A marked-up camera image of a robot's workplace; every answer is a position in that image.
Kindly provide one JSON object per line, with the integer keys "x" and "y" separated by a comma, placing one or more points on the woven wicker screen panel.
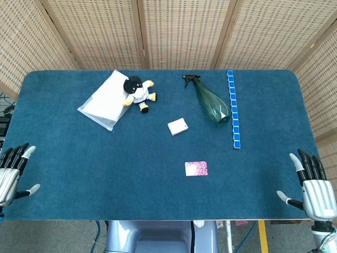
{"x": 100, "y": 34}
{"x": 26, "y": 47}
{"x": 321, "y": 87}
{"x": 184, "y": 34}
{"x": 271, "y": 34}

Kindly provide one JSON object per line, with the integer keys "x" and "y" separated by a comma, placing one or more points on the grey-blue robot torso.
{"x": 158, "y": 237}

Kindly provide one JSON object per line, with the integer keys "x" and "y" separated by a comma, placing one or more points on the white padded plastic bag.
{"x": 102, "y": 105}

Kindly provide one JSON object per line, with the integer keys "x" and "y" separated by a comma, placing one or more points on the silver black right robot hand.
{"x": 318, "y": 196}

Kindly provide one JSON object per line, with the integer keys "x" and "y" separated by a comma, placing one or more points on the green glass spray bottle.
{"x": 213, "y": 105}

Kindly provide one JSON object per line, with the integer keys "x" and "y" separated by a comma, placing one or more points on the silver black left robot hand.
{"x": 9, "y": 179}

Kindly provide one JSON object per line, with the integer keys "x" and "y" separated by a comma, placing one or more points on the white toothed disc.
{"x": 199, "y": 224}

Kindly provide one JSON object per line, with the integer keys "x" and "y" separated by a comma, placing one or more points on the blue white snake puzzle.
{"x": 234, "y": 118}

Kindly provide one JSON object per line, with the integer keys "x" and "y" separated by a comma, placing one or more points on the blue felt table cover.
{"x": 105, "y": 171}

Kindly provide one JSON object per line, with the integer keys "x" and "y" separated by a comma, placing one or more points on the black white plush doll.
{"x": 138, "y": 95}

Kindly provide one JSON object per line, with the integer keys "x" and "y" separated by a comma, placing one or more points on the small white box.
{"x": 177, "y": 127}

